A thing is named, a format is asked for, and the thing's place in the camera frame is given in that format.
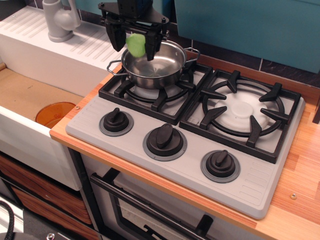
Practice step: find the upper wooden drawer front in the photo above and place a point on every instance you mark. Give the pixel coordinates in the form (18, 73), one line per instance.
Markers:
(42, 187)

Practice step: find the black right burner grate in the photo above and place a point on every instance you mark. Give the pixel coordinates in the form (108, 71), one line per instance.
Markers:
(271, 144)

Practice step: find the black middle stove knob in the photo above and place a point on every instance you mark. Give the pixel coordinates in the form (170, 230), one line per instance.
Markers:
(165, 143)

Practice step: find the oven door with black handle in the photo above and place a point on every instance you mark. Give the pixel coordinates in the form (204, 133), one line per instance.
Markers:
(107, 183)

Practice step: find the grey toy stove top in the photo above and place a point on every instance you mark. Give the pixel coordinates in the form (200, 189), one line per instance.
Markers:
(250, 193)

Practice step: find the stainless steel pot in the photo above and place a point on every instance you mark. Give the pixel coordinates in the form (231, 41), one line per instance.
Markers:
(163, 71)

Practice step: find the teal box left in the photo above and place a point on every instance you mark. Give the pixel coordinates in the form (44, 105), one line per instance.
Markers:
(90, 14)

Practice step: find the wooden drawer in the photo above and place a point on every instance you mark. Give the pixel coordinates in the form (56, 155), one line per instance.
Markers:
(42, 187)
(73, 228)

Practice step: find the black left burner grate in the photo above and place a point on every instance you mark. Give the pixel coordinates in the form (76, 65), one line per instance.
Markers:
(119, 90)

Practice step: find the white toy sink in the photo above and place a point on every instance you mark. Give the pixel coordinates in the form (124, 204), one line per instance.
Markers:
(36, 72)

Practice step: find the lower wooden drawer front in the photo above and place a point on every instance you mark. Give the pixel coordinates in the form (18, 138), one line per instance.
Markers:
(73, 228)

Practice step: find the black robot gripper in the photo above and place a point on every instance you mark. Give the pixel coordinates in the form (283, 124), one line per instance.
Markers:
(137, 15)

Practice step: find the teal box right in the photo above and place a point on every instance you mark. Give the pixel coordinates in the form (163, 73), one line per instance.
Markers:
(282, 31)

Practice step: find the teal box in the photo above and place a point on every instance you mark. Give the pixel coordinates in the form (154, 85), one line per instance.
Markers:
(90, 14)
(282, 31)

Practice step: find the black burner grate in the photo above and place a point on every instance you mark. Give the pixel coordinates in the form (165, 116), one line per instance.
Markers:
(119, 90)
(271, 144)

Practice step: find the grey toy faucet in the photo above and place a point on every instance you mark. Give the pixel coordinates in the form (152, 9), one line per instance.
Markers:
(60, 22)

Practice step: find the green toy cauliflower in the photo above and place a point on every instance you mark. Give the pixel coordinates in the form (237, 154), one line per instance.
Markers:
(136, 45)

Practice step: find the white right burner cap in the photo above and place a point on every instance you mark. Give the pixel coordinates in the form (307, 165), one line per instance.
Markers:
(240, 106)

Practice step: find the black stove knob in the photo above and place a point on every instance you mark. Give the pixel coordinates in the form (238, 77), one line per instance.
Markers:
(220, 166)
(165, 143)
(116, 123)

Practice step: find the black left stove knob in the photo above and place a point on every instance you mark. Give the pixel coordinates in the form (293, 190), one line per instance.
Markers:
(116, 123)

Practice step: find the white burner cap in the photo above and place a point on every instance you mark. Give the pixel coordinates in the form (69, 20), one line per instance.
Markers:
(153, 94)
(240, 106)

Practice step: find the black right stove knob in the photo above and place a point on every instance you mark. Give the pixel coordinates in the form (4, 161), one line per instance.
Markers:
(220, 166)

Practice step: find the orange plastic bowl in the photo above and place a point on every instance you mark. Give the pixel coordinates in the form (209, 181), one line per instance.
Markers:
(51, 114)

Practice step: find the white left burner cap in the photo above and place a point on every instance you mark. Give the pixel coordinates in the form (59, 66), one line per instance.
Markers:
(153, 94)

